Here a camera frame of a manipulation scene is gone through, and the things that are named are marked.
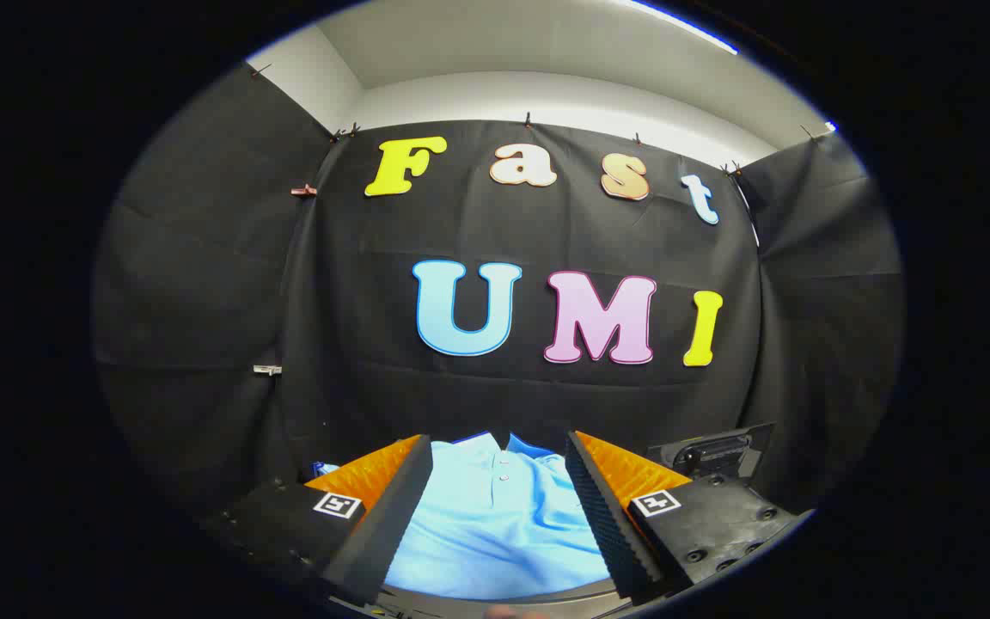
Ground dark transparent washing machine lid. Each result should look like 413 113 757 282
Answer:
645 423 775 482

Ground row of small dark clips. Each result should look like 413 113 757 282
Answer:
250 62 835 177

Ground light blue polo shirt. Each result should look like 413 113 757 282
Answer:
310 432 612 601

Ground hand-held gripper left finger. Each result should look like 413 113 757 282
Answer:
203 434 434 607

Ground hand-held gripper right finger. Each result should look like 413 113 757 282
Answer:
565 430 814 603

